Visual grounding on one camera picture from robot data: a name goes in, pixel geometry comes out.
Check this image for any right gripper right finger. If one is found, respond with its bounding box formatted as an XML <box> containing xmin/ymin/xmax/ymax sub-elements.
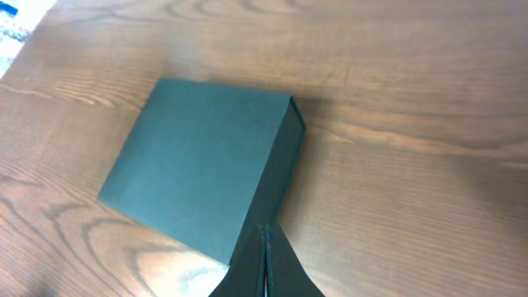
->
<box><xmin>266</xmin><ymin>224</ymin><xmax>324</xmax><ymax>297</ymax></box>

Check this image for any dark green gift box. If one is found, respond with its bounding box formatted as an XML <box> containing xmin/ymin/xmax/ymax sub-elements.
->
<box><xmin>98</xmin><ymin>79</ymin><xmax>306</xmax><ymax>265</ymax></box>

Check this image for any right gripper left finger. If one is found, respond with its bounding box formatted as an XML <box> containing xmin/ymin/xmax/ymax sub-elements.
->
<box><xmin>210</xmin><ymin>226</ymin><xmax>264</xmax><ymax>297</ymax></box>

